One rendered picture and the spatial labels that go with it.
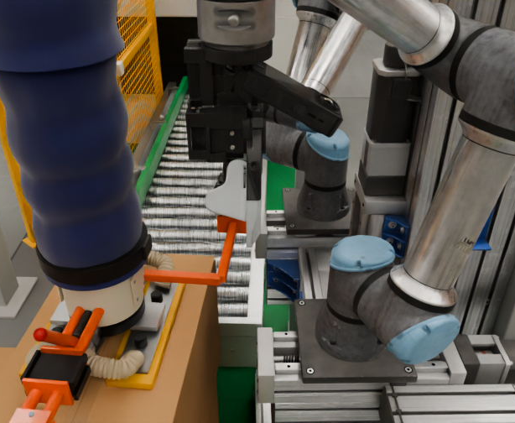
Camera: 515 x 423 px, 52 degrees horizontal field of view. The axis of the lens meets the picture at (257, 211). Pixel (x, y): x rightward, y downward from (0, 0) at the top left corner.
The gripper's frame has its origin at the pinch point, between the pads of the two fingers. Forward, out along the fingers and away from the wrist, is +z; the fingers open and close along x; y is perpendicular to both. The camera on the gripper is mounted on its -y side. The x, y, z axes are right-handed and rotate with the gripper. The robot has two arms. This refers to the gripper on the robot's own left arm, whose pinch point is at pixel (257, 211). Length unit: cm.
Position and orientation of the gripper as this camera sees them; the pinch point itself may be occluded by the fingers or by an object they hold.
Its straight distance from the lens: 63.1
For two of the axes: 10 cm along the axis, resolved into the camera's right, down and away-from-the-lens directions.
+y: -10.0, -0.1, 0.1
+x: -0.2, 5.4, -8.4
